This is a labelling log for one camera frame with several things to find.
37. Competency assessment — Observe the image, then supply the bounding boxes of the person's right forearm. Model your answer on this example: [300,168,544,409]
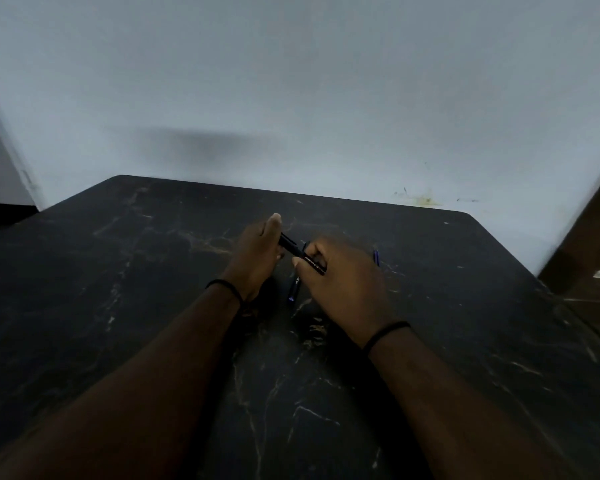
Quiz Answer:
[365,327,581,480]

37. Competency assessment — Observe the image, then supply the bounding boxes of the person's right hand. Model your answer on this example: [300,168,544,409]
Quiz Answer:
[292,237,412,348]

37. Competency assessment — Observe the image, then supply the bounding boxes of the person's left forearm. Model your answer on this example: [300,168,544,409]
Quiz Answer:
[0,284,242,480]

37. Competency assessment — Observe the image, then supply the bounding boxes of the black wrist band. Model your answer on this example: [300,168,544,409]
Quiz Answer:
[204,279,245,306]
[362,321,412,356]

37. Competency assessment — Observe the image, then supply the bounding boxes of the person's left hand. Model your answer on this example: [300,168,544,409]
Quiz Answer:
[221,213,286,303]

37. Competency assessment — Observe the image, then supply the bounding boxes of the black left wrist band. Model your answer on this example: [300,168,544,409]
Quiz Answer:
[204,279,245,306]

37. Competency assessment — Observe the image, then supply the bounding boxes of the black pen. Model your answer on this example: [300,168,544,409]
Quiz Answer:
[278,234,327,276]

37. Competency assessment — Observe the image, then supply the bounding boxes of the black right wrist band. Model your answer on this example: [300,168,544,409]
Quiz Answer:
[362,321,412,356]

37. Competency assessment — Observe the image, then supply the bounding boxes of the brown wooden door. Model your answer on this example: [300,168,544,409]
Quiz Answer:
[537,154,600,351]

